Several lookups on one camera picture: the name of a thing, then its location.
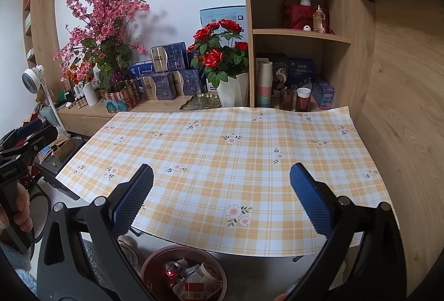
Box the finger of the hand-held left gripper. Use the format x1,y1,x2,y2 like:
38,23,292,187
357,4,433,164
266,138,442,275
0,118,49,149
19,126,59,158

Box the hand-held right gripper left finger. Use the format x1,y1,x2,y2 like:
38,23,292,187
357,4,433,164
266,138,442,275
36,164,154,301

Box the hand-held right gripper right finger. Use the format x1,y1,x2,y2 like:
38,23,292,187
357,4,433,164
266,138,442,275
289,162,407,301

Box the red round bin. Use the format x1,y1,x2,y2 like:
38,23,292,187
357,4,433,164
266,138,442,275
140,245,228,301

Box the crushed red can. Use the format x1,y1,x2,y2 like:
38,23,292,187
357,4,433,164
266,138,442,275
163,261,181,288

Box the grey plastic bag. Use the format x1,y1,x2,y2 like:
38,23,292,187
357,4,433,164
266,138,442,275
175,257,203,284

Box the person's left hand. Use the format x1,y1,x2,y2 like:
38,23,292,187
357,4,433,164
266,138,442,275
13,187,34,233

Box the wooden sideboard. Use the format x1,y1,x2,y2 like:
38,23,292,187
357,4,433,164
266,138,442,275
56,93,251,138

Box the white desk fan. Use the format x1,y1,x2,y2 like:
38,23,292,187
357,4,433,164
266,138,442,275
22,65,68,137

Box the beige fuzzy slipper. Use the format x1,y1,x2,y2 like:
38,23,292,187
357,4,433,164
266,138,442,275
117,234,142,265

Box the row of small brown bottles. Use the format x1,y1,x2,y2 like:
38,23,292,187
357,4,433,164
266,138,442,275
70,86,87,110

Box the white ribbed vase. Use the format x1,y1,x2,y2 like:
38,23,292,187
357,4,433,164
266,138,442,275
82,81,99,107

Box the striped planter box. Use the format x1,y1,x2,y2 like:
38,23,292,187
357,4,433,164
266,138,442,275
100,80,143,113

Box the yellow checkered floral tablecloth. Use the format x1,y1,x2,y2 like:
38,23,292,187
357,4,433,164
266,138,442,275
55,106,400,257

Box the red cup with white cup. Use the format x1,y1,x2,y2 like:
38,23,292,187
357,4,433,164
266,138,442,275
296,88,312,112

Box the person's fuzzy blue pants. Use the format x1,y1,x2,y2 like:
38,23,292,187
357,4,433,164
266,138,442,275
0,239,37,295

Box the wooden side shelf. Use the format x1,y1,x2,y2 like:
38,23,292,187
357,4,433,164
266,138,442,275
22,0,85,95

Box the dark glass cup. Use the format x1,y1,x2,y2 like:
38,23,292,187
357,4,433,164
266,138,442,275
279,89,296,111

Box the purple box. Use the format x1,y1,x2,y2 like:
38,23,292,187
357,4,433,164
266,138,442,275
311,75,336,101

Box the blue patterned gift box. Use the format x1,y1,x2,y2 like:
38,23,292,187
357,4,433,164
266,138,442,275
139,72,178,101
172,69,204,96
149,42,190,74

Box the gold leaf tray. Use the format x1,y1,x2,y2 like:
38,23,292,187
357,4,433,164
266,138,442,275
179,93,222,112

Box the pink blossom branches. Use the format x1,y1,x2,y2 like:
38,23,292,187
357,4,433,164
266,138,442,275
53,0,151,95

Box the stack of pastel paper cups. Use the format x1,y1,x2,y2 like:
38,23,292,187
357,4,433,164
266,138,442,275
256,60,273,108

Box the flat blue carton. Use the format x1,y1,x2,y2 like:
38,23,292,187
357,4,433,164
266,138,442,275
128,60,155,78

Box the dark blue box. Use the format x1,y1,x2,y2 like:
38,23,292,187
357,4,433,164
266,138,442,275
288,58,316,91

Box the dark box with swan print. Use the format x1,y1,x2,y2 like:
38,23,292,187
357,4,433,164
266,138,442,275
271,53,291,98

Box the white flower pot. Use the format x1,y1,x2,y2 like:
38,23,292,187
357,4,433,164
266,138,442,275
215,72,250,108

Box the red rose plant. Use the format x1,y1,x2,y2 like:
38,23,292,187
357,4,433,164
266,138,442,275
186,18,250,89

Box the clear glass bottle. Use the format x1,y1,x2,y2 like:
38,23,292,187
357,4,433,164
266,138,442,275
313,5,327,34

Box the red basket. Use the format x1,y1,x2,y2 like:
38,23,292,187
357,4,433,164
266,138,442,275
280,0,331,33

